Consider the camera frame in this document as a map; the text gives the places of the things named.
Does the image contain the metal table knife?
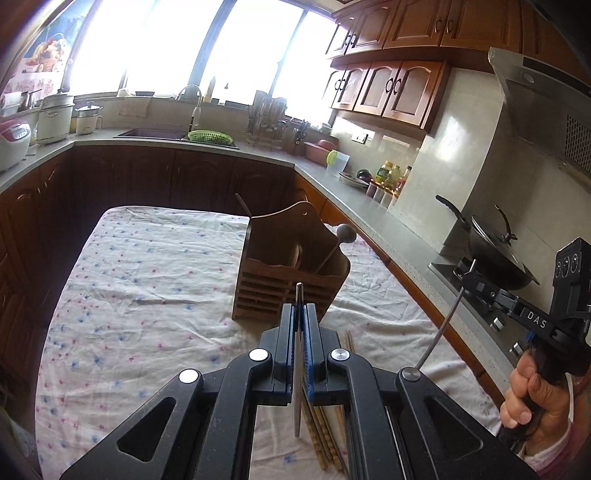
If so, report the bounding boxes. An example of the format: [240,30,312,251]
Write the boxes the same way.
[292,282,305,438]

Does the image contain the green plastic basket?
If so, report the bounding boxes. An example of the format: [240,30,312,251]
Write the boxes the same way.
[187,130,233,145]

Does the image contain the person's right hand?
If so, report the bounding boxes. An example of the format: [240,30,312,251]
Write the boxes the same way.
[500,353,575,459]

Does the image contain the clear pitcher with green lid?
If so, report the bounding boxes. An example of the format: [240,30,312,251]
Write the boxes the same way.
[326,150,351,179]

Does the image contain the wooden utensil holder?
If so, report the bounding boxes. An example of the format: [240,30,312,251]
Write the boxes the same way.
[231,202,352,324]

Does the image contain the grey stone kitchen counter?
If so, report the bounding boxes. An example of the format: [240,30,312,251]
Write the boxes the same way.
[0,124,509,407]

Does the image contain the glass wok lid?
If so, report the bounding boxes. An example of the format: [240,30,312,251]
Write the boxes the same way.
[470,205,541,286]

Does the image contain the wooden base cabinets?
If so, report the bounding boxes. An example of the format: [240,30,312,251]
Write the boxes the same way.
[0,141,506,416]

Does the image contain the chrome faucet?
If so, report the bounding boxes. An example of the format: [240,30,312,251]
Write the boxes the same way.
[176,84,204,136]

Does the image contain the arched door wooden wall cabinet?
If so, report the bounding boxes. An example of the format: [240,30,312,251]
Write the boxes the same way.
[329,60,452,136]

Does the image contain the red and white rice cooker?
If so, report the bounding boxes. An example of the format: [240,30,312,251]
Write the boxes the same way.
[0,117,34,174]

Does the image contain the small white electric pot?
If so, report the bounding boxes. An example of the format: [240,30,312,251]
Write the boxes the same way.
[74,102,103,136]

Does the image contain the wooden utensil with round knob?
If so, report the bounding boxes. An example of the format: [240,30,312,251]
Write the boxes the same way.
[316,224,358,274]

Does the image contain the pile of wooden chopsticks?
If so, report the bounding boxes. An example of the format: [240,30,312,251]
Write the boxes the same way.
[302,329,356,475]

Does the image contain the black wok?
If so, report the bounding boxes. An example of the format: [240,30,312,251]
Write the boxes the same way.
[435,195,541,291]

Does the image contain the metal dish rack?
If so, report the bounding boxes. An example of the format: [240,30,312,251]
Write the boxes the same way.
[245,90,290,151]

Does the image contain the floral white cloth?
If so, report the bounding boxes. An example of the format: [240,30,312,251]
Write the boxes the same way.
[34,205,509,480]

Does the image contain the gas stove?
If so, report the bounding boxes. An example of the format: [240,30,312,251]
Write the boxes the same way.
[428,257,529,363]

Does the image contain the large white electric cooker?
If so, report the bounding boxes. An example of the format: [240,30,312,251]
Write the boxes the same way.
[36,93,76,145]

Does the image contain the kitchen sink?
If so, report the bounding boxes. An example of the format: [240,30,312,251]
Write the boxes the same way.
[113,127,241,151]

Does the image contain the steel range hood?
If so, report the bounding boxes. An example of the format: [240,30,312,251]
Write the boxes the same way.
[488,46,591,186]

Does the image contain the large kitchen window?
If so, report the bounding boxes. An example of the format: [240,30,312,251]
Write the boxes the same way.
[69,0,342,127]

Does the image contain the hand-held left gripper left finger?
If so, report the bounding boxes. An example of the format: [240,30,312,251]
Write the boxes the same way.
[60,302,296,480]

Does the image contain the pink plastic container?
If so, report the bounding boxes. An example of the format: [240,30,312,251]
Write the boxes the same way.
[304,138,338,162]

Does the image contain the fruit print window blind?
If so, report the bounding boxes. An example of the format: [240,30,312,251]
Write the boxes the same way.
[21,0,81,93]

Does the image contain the long metal utensil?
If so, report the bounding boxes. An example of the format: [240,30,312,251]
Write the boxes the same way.
[416,284,465,371]

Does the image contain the knife block with scissors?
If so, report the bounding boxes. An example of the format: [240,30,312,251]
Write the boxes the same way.
[293,119,311,156]

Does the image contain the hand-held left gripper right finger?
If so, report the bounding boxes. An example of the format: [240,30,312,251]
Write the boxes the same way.
[302,305,539,480]

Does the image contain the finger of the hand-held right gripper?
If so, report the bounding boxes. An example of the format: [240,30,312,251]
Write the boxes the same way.
[461,268,513,315]

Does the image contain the plain door wooden wall cabinet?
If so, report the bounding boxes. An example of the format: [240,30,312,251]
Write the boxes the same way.
[324,0,522,59]

